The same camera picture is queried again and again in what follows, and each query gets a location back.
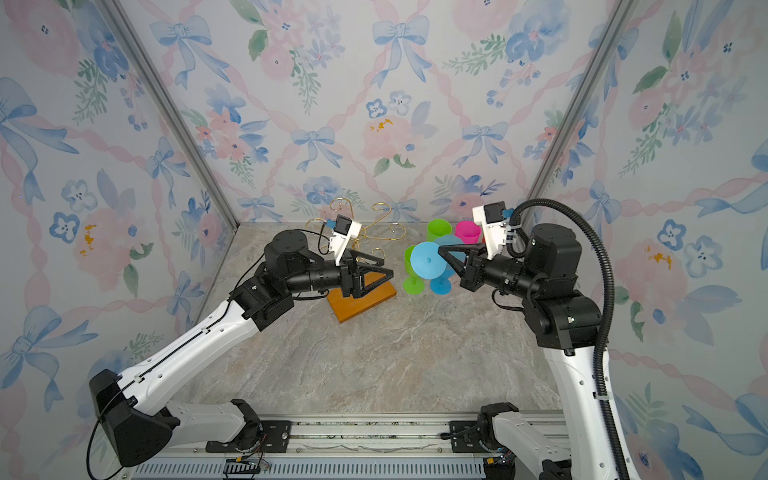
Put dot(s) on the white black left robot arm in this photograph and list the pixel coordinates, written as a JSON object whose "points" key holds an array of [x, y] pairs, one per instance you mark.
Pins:
{"points": [[134, 408]]}

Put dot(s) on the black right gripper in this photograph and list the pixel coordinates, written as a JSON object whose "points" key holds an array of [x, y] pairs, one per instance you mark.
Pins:
{"points": [[471, 273]]}

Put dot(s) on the aluminium rail base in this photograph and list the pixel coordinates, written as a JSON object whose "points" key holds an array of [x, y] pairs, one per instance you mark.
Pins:
{"points": [[381, 446]]}

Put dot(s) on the green wine glass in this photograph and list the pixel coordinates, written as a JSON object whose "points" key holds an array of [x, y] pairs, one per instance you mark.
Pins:
{"points": [[413, 284], [437, 228]]}

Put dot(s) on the aluminium corner post left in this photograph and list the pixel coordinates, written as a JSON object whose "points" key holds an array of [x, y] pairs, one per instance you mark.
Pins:
{"points": [[118, 21]]}

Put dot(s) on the blue wine glass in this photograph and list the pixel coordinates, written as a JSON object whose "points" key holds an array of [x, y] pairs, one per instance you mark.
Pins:
{"points": [[426, 261], [441, 285]]}

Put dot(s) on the gold wire rack wooden base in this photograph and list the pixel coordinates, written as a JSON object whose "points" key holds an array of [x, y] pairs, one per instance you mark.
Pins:
{"points": [[382, 229]]}

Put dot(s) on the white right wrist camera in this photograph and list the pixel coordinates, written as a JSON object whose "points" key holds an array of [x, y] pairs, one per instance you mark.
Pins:
{"points": [[493, 220]]}

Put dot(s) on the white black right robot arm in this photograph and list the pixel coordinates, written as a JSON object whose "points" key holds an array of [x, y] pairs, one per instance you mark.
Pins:
{"points": [[566, 325]]}

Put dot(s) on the pink wine glass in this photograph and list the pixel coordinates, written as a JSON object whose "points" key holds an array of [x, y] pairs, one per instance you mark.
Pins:
{"points": [[468, 232]]}

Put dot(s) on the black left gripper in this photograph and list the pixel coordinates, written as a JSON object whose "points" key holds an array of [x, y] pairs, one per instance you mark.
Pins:
{"points": [[354, 285]]}

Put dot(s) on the aluminium corner post right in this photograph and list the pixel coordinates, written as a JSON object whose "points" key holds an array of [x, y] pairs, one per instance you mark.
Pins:
{"points": [[607, 42]]}

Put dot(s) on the aluminium corner post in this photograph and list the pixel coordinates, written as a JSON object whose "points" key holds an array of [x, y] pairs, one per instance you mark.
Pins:
{"points": [[118, 21], [607, 42]]}

